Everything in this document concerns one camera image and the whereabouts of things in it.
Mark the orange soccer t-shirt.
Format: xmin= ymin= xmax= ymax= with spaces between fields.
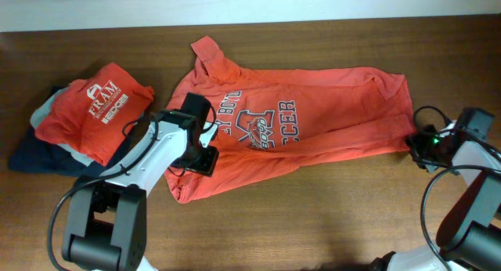
xmin=166 ymin=37 xmax=415 ymax=204

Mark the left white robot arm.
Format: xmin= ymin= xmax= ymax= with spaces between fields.
xmin=47 ymin=107 xmax=218 ymax=271

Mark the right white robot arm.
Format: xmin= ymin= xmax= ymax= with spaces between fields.
xmin=367 ymin=107 xmax=500 ymax=271

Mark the folded grey shirt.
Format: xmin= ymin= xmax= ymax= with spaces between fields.
xmin=30 ymin=86 xmax=146 ymax=167

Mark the folded orange FRAM shirt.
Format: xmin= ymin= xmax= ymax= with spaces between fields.
xmin=34 ymin=62 xmax=156 ymax=168

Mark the folded navy shirt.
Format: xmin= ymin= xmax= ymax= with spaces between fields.
xmin=7 ymin=85 xmax=134 ymax=179

